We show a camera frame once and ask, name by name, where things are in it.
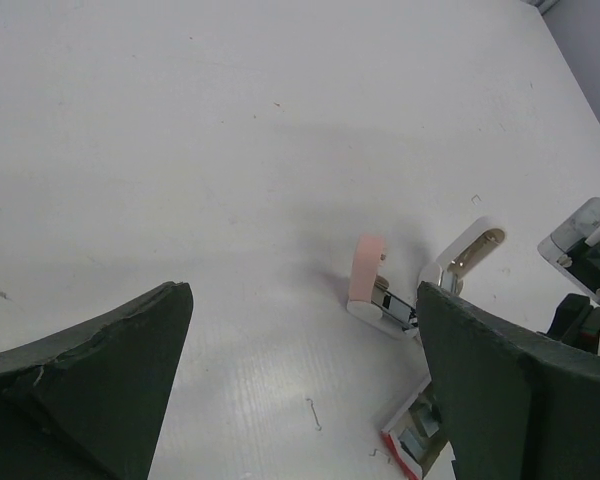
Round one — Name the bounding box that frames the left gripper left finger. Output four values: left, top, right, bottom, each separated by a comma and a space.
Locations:
0, 282, 194, 479

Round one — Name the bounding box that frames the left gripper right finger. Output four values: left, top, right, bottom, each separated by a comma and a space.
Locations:
416, 282, 600, 479

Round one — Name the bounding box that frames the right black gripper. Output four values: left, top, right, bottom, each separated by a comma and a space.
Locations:
547, 294, 600, 353

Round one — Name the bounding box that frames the staple box tray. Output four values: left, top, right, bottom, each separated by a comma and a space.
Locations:
380, 375, 449, 480

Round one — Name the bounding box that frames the white staple remover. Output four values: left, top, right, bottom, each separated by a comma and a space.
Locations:
418, 216, 506, 296

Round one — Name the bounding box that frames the pink white mini stapler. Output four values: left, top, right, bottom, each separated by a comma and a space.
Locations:
346, 234, 418, 340

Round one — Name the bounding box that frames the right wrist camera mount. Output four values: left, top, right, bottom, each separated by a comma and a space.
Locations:
536, 196, 600, 359

